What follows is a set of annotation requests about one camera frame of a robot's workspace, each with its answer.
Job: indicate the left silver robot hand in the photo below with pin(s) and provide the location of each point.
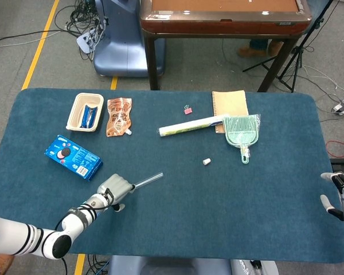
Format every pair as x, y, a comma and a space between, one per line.
117, 187

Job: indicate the clear glass test tube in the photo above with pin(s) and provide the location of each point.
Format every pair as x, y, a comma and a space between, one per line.
149, 180

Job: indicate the small white cap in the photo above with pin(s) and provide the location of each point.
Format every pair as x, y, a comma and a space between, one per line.
206, 161

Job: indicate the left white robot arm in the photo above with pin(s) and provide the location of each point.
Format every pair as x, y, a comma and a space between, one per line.
14, 237

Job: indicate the black equipment case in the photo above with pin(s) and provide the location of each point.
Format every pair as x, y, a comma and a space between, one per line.
342, 164

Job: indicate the blue Oreo cookie box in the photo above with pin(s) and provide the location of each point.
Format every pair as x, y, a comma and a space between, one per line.
74, 159

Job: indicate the orange spout pouch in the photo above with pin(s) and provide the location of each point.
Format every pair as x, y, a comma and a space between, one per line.
119, 117

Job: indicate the blue snack packet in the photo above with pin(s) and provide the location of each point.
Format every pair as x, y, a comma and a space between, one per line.
89, 116

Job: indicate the blue felt table cover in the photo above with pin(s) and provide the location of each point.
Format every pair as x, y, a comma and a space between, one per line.
189, 223

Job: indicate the cream plastic food container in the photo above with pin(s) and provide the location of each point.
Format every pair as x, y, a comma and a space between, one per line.
73, 114

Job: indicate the white green cling film roll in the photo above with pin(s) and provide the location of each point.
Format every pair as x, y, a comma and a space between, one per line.
189, 126

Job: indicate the grey robot torso base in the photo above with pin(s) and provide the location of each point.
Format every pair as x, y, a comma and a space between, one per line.
175, 266

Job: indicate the pink binder clip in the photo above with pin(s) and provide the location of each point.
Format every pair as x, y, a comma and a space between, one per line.
187, 110

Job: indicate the green dustpan in plastic wrap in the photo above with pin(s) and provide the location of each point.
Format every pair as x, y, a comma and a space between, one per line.
240, 130

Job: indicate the blue purple robot kiosk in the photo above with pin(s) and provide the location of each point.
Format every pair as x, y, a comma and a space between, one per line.
123, 51

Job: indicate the standing person with brown boots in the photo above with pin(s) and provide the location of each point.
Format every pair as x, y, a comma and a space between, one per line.
1, 262

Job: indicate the kraft spiral notebook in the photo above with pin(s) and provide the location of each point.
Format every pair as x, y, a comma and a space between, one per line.
230, 103

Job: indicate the black tripod stand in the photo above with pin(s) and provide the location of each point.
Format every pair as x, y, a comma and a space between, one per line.
295, 57

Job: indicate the brown wooden mahjong table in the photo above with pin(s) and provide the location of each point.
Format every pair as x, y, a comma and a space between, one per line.
223, 27

